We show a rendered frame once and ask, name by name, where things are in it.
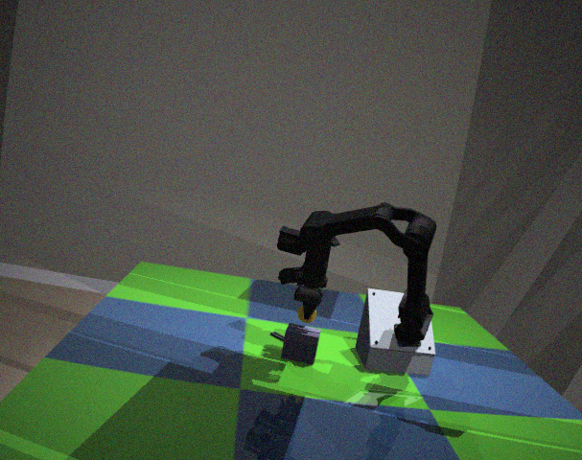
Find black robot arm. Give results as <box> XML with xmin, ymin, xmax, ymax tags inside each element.
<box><xmin>277</xmin><ymin>202</ymin><xmax>436</xmax><ymax>347</ymax></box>

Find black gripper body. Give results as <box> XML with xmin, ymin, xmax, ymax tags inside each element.
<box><xmin>293</xmin><ymin>258</ymin><xmax>328</xmax><ymax>305</ymax></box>

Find gold coin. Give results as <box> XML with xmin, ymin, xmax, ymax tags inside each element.
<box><xmin>297</xmin><ymin>306</ymin><xmax>316</xmax><ymax>323</ymax></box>

